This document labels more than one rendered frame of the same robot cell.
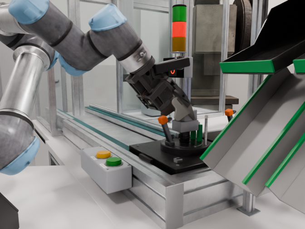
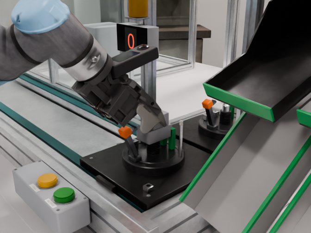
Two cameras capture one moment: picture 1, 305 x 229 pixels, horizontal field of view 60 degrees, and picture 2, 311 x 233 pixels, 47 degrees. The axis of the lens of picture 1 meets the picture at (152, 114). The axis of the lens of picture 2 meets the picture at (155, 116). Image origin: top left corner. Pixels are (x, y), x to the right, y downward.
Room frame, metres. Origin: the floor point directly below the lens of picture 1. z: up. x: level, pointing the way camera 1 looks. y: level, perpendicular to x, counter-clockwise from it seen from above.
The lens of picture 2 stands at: (0.03, 0.03, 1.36)
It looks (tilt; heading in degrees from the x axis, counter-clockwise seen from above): 22 degrees down; 350
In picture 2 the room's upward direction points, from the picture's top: straight up
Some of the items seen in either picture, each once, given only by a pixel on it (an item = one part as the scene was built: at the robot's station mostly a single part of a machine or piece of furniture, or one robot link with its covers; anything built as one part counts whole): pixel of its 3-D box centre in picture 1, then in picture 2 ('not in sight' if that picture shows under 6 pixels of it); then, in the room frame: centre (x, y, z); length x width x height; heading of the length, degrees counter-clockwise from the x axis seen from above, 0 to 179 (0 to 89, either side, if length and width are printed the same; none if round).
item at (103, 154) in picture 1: (103, 155); (47, 181); (0.70, 0.13, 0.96); 0.04 x 0.04 x 0.02
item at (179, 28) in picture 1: (179, 30); not in sight; (0.97, -0.09, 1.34); 0.05 x 0.05 x 0.05
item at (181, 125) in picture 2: (205, 130); (180, 138); (0.71, -0.15, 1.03); 0.01 x 0.01 x 0.08
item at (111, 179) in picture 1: (104, 166); (49, 194); (0.70, 0.13, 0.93); 0.21 x 0.07 x 0.06; 32
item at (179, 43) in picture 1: (179, 44); (138, 6); (0.97, -0.09, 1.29); 0.05 x 0.05 x 0.05
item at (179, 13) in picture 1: (179, 15); not in sight; (0.97, -0.09, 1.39); 0.05 x 0.05 x 0.05
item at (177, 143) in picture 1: (184, 145); (153, 156); (0.74, -0.09, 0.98); 0.14 x 0.14 x 0.02
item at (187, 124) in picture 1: (188, 117); (157, 121); (0.75, -0.10, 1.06); 0.08 x 0.04 x 0.07; 122
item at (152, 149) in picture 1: (184, 151); (153, 163); (0.74, -0.09, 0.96); 0.24 x 0.24 x 0.02; 32
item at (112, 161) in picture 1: (113, 163); (64, 196); (0.64, 0.10, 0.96); 0.04 x 0.04 x 0.02
